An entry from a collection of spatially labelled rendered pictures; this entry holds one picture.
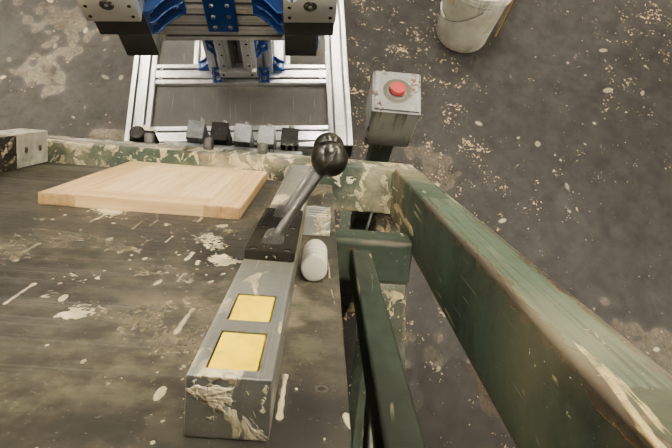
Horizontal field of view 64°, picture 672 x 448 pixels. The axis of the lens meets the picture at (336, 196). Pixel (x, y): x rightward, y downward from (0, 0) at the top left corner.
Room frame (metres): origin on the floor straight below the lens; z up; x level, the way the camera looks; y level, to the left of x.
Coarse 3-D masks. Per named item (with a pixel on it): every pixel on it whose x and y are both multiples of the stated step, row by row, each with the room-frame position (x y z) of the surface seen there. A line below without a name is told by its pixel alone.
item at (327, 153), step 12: (324, 144) 0.26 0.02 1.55; (336, 144) 0.26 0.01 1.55; (312, 156) 0.25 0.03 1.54; (324, 156) 0.24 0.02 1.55; (336, 156) 0.24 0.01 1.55; (324, 168) 0.23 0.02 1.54; (336, 168) 0.24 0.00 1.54; (312, 180) 0.23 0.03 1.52; (300, 192) 0.22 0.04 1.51; (300, 204) 0.20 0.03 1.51; (288, 216) 0.19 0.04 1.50; (276, 228) 0.18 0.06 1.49; (264, 240) 0.16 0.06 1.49; (276, 240) 0.17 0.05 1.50
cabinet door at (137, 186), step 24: (120, 168) 0.42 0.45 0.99; (144, 168) 0.45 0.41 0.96; (168, 168) 0.46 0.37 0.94; (192, 168) 0.48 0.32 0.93; (216, 168) 0.50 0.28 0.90; (48, 192) 0.27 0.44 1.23; (72, 192) 0.28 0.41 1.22; (96, 192) 0.29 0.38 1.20; (120, 192) 0.30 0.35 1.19; (144, 192) 0.32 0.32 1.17; (168, 192) 0.33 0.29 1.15; (192, 192) 0.34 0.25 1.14; (216, 192) 0.35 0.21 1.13; (240, 192) 0.36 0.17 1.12; (216, 216) 0.28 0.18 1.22; (240, 216) 0.29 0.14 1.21
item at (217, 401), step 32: (288, 192) 0.35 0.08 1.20; (256, 288) 0.10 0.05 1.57; (288, 288) 0.10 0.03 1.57; (224, 320) 0.06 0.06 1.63; (192, 384) 0.01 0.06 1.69; (224, 384) 0.01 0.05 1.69; (256, 384) 0.02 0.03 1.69; (192, 416) -0.01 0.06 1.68; (224, 416) 0.00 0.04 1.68; (256, 416) 0.00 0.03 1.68
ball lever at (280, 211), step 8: (320, 136) 0.32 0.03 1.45; (328, 136) 0.32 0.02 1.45; (336, 136) 0.32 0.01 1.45; (312, 168) 0.29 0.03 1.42; (304, 176) 0.28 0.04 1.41; (304, 184) 0.27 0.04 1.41; (296, 192) 0.26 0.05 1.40; (288, 200) 0.25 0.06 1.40; (280, 208) 0.24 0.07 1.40; (288, 208) 0.24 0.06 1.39; (280, 216) 0.23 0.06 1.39
